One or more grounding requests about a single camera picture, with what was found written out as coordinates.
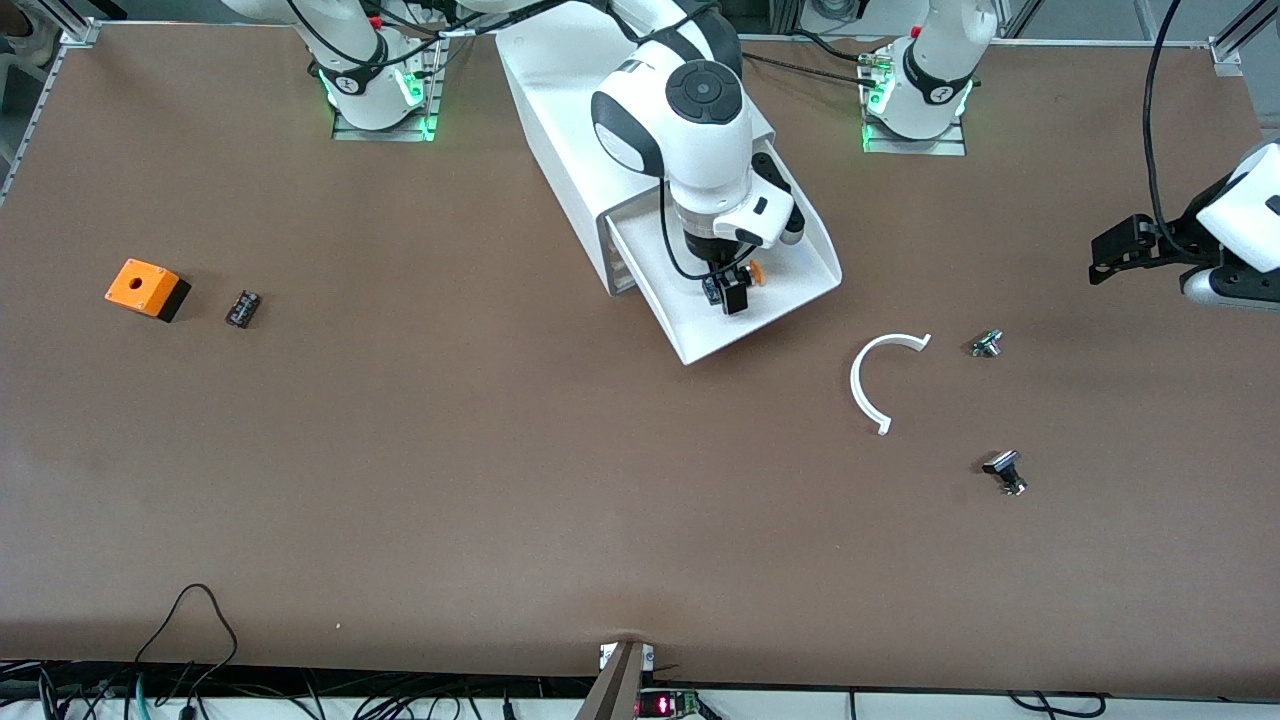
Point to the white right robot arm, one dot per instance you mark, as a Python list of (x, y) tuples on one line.
[(700, 130)]

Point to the orange-headed push button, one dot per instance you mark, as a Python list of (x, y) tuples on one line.
[(757, 272)]

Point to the aluminium table frame rail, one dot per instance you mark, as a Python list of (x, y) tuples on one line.
[(45, 110)]

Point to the black cylindrical capacitor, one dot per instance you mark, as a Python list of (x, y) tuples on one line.
[(243, 309)]

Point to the black device red display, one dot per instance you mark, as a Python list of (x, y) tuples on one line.
[(665, 704)]

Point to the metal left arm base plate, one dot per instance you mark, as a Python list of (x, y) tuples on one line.
[(950, 147)]

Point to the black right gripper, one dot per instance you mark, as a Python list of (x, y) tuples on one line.
[(722, 264)]

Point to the orange button box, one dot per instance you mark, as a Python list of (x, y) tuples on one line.
[(140, 285)]

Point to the grey camera mount strut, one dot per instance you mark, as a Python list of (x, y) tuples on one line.
[(615, 685)]

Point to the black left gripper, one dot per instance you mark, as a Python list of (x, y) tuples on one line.
[(1172, 248)]

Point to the white semicircular plastic clip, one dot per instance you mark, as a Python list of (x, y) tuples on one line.
[(855, 385)]

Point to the aluminium frame corner profile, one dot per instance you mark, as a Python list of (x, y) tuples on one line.
[(1232, 50)]

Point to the black square push button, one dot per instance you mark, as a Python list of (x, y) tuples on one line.
[(1002, 464)]

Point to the small silver metal component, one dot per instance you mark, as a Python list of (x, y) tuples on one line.
[(987, 345)]

